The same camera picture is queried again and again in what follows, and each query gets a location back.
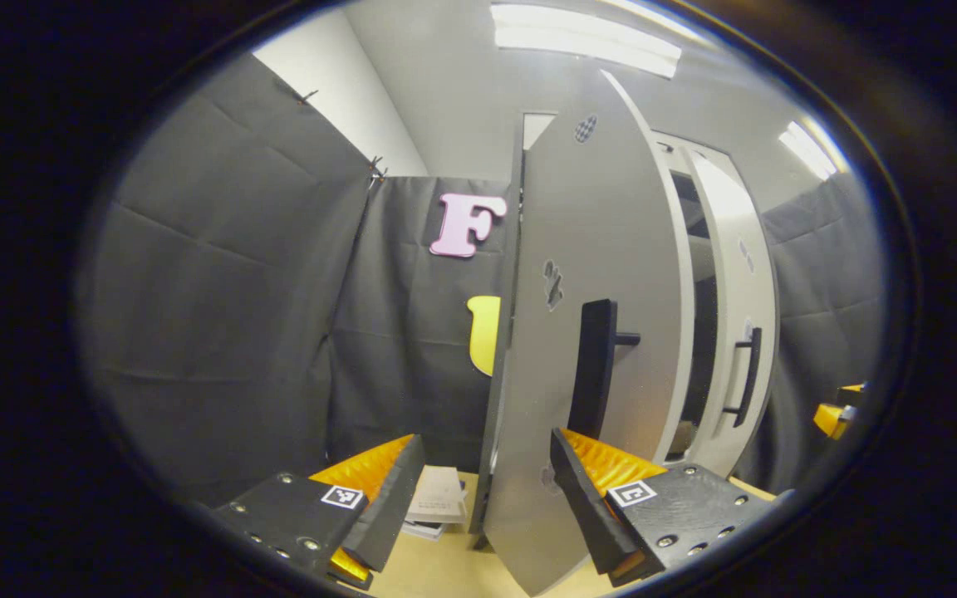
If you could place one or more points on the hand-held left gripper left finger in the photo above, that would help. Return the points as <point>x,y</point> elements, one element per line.
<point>389,507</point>

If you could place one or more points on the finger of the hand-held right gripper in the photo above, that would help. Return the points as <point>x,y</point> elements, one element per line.
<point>852,394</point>
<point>831,419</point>

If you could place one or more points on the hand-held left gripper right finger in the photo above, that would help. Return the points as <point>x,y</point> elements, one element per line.
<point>588,507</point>

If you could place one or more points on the white cabinet door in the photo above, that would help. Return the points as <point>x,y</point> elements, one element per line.
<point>732,274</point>
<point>611,249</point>

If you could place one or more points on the white book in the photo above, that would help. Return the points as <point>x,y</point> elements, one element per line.
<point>422,530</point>

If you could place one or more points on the long ceiling light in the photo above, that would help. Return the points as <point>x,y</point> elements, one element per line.
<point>586,37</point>
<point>809,149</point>

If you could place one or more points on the black backdrop cloth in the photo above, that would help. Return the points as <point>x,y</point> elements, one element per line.
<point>221,316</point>

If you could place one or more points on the small metal clip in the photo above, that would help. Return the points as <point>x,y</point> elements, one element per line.
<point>375,170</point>

